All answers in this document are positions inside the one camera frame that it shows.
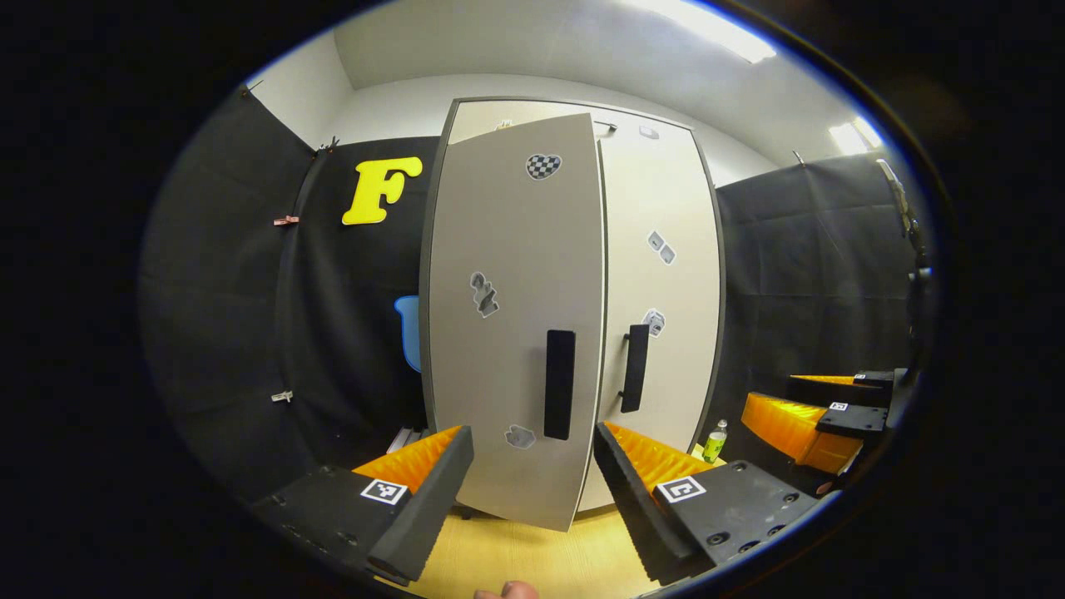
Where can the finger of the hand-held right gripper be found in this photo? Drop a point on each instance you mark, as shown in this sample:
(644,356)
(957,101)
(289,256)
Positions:
(790,428)
(840,391)

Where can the white and grey shoe cabinet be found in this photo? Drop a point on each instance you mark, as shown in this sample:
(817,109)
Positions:
(721,283)

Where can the white cabinet drawer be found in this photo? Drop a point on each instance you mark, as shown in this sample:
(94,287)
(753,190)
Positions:
(666,135)

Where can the red clothespin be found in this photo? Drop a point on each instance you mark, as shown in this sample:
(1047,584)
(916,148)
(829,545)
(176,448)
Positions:
(285,220)

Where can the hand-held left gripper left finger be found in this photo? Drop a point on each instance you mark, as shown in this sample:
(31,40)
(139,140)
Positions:
(424,507)

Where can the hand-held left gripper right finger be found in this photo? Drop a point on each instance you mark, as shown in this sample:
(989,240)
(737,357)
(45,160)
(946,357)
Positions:
(636,507)

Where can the ceiling light panel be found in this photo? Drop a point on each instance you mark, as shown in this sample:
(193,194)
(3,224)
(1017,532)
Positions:
(853,137)
(707,25)

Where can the pale flat boxes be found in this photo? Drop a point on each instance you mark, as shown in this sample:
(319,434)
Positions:
(408,437)

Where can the white cabinet door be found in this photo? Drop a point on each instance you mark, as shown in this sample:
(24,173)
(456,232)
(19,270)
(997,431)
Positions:
(507,249)
(674,374)

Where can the green drink bottle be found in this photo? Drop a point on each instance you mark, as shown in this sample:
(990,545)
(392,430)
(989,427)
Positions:
(714,441)

